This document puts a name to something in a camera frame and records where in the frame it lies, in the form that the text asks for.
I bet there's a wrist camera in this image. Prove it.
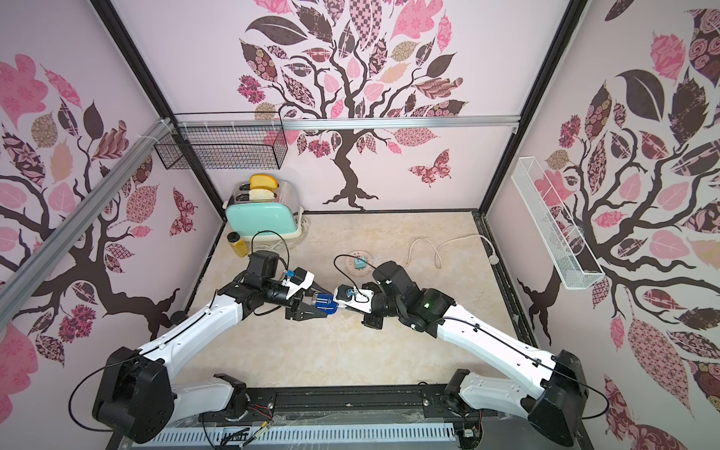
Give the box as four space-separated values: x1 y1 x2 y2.
333 285 375 314
281 267 315 300

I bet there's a pale toast slice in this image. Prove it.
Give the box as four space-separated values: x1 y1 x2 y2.
249 187 276 202

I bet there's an aluminium frame bar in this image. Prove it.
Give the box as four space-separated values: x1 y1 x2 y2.
177 115 521 131
1 118 171 326

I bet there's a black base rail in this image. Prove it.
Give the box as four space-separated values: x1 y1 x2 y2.
106 381 594 450

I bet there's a pink round power strip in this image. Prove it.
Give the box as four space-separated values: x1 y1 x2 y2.
344 250 373 277

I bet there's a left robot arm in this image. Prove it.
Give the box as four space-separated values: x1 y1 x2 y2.
91 250 332 444

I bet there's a left aluminium frame bar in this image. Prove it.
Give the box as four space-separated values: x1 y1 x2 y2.
1 118 171 326

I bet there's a back aluminium frame bar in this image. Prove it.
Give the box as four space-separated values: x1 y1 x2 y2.
177 115 521 131

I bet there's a black wire basket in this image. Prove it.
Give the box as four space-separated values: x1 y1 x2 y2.
154 111 290 170

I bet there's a white wire shelf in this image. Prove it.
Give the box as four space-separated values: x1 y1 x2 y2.
511 157 606 290

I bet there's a yellow toast slice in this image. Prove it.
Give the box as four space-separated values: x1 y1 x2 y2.
249 174 279 191

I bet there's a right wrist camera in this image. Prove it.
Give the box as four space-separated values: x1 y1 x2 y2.
333 285 375 314

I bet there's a white slotted cable duct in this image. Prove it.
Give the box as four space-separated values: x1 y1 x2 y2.
131 423 457 449

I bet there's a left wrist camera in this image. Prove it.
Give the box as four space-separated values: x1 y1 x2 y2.
281 267 315 300

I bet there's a power strip white cord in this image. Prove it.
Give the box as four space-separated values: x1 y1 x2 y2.
367 232 501 274

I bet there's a blue electric shaver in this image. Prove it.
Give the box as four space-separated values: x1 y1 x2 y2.
313 292 339 315

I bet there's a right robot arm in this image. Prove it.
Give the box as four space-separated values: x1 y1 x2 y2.
337 261 596 447

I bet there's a mint green toaster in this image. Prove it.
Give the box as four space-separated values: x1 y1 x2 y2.
224 180 304 240

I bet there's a toaster white cord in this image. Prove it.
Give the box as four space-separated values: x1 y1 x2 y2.
248 216 311 255

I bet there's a yellow bottle black cap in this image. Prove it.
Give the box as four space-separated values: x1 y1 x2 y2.
226 232 249 258

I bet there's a teal USB charger adapter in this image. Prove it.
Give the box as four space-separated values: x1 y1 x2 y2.
354 256 368 270

